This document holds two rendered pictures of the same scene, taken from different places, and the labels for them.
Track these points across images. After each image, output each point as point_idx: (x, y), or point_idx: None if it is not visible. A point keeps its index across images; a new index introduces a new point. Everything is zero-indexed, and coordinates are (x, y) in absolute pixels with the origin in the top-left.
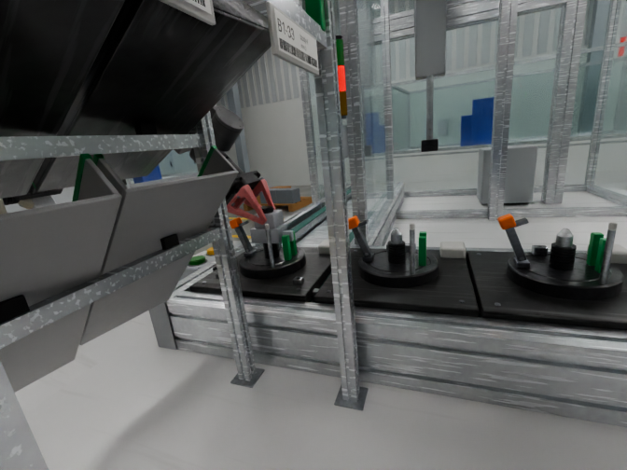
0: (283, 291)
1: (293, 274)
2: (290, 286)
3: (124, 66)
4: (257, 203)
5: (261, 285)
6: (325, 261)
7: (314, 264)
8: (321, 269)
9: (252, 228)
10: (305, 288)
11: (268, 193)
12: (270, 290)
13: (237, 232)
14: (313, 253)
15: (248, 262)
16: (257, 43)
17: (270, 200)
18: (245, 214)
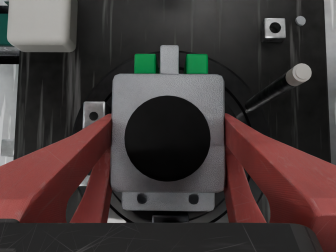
0: (315, 51)
1: (225, 65)
2: (290, 44)
3: None
4: (255, 137)
5: (298, 116)
6: (132, 14)
7: (154, 34)
8: (182, 8)
9: (210, 199)
10: (292, 7)
11: (66, 149)
12: (317, 83)
13: None
14: (71, 68)
15: (222, 201)
16: None
17: (96, 137)
18: (262, 215)
